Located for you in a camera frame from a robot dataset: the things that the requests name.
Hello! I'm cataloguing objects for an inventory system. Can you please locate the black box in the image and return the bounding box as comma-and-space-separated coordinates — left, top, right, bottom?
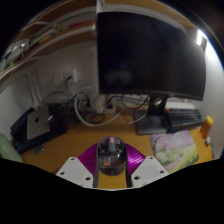
9, 102, 70, 155

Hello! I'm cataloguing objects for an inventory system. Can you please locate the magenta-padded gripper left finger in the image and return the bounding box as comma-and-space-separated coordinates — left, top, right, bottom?
55, 143, 101, 189

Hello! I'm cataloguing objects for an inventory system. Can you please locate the black computer monitor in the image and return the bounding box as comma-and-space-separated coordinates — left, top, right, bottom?
95, 6, 208, 136

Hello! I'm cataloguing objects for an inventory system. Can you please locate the small metal bracket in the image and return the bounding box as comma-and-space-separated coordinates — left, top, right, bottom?
32, 144, 46, 155

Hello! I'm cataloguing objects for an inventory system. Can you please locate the flower print mouse pad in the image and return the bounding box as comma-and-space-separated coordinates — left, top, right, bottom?
149, 129, 200, 174

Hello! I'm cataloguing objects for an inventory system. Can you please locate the green chair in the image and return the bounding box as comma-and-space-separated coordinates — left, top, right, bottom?
0, 133, 25, 164

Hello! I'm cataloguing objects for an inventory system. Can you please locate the wooden wall shelf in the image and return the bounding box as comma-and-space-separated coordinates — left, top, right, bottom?
0, 3, 98, 82

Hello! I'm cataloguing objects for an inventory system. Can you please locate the transparent computer mouse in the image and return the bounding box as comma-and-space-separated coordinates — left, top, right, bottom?
96, 135, 127, 177

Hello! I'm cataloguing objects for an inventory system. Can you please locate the silver mini computer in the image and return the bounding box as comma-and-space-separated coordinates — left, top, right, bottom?
26, 105, 52, 141

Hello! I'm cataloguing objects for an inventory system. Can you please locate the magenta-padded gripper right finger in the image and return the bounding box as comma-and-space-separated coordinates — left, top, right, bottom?
123, 143, 170, 188

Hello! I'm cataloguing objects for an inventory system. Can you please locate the white wall outlet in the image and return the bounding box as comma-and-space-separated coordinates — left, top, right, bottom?
53, 68, 80, 87

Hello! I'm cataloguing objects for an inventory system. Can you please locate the small white case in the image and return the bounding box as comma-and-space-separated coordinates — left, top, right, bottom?
204, 135, 213, 147

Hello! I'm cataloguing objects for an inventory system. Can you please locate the white cable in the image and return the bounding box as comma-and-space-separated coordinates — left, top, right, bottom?
73, 85, 148, 128

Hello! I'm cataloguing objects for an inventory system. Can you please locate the orange bottle with yellow lid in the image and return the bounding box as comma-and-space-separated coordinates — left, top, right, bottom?
199, 115, 214, 140

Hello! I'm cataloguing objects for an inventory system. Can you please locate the white power strip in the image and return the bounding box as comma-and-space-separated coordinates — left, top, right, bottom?
87, 94, 118, 116

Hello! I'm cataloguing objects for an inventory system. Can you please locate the bright lamp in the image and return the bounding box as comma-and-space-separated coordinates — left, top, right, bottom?
195, 29, 209, 51

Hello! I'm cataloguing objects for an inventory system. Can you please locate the black keyboard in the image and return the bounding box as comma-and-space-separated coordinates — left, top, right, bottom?
162, 108, 205, 134

